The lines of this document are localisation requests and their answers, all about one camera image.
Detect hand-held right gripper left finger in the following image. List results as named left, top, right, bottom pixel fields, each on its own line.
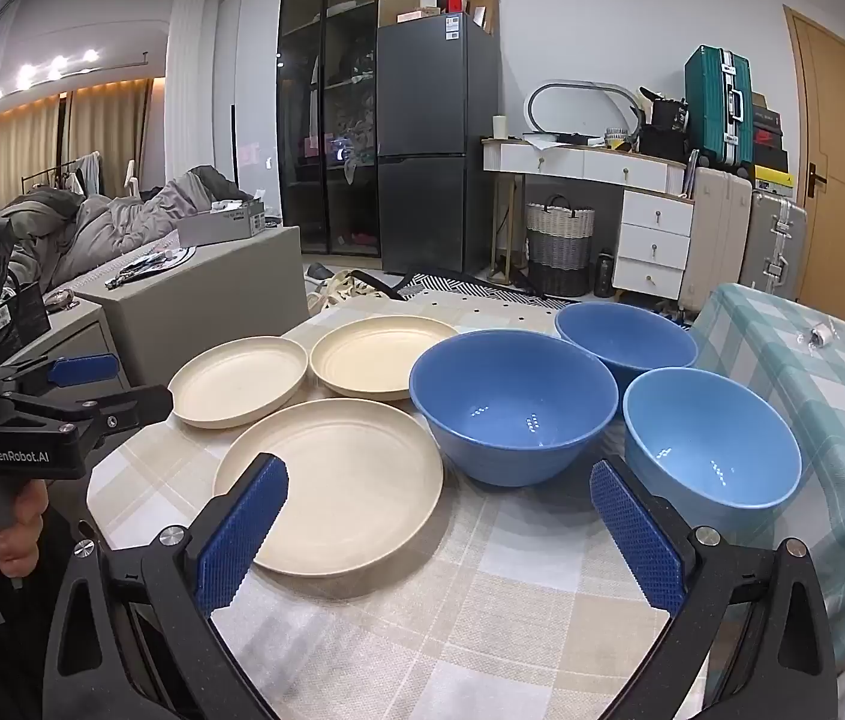
left=43, top=452, right=290, bottom=720

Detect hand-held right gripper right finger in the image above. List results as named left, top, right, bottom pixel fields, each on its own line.
left=589, top=456, right=839, bottom=720

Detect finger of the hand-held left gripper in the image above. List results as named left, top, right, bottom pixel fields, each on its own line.
left=2, top=384, right=175, bottom=432
left=0, top=354, right=121, bottom=395

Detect beige plate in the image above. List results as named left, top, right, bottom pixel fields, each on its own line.
left=167, top=335, right=311, bottom=431
left=309, top=315, right=462, bottom=402
left=212, top=397, right=444, bottom=578

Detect light blue bowl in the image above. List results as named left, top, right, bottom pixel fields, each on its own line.
left=622, top=367, right=803, bottom=530

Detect large blue bowl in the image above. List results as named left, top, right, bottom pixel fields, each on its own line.
left=408, top=328, right=620, bottom=488

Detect small dark blue bowl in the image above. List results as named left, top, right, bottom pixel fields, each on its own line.
left=555, top=303, right=699, bottom=395

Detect grey nightstand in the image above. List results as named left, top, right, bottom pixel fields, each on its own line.
left=6, top=296, right=131, bottom=398

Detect printed magazine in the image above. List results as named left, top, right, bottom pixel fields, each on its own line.
left=103, top=246, right=194, bottom=290

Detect grey duvet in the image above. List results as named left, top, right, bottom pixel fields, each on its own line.
left=6, top=165, right=258, bottom=293

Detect grey shoe box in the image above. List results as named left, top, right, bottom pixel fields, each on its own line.
left=176, top=199, right=267, bottom=248

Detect clothes rack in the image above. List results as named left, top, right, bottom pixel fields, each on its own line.
left=21, top=150, right=104, bottom=196

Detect teal checked tablecloth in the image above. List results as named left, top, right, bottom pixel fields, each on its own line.
left=688, top=283, right=845, bottom=668

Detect patterned tote bag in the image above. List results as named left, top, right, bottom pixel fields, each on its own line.
left=306, top=268, right=408, bottom=314

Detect beige curtain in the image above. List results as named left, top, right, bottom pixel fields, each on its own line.
left=0, top=79, right=154, bottom=211

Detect small clear plastic object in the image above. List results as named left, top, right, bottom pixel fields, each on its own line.
left=793, top=322, right=835, bottom=352

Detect black and white rug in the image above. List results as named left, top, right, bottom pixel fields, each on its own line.
left=392, top=270, right=693, bottom=331

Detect woven laundry basket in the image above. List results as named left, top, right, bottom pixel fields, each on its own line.
left=525, top=195, right=596, bottom=298

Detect white curtain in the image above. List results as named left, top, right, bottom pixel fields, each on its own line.
left=165, top=0, right=228, bottom=196

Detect ceiling spot lights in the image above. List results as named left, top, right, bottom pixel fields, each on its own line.
left=0, top=49, right=104, bottom=102

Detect beige suitcase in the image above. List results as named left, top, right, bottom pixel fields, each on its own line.
left=681, top=165, right=753, bottom=312

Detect white dressing desk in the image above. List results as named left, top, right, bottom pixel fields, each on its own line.
left=482, top=139, right=695, bottom=293

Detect silver suitcase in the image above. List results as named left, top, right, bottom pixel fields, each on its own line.
left=738, top=190, right=808, bottom=301

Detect dark glass cabinet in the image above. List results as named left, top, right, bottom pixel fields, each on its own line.
left=276, top=0, right=382, bottom=256

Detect black bag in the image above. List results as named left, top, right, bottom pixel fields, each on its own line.
left=639, top=86, right=689, bottom=162

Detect dark grey fridge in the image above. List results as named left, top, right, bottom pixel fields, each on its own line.
left=375, top=13, right=502, bottom=276

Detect stack of dark boxes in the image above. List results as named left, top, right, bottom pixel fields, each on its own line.
left=748, top=94, right=790, bottom=173

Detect wooden door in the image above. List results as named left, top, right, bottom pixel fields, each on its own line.
left=782, top=5, right=845, bottom=329

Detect green suitcase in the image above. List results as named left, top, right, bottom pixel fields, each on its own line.
left=684, top=45, right=754, bottom=170

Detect oval mirror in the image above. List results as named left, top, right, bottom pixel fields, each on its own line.
left=527, top=80, right=644, bottom=137

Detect open cardboard box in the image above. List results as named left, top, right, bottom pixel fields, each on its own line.
left=465, top=0, right=502, bottom=35

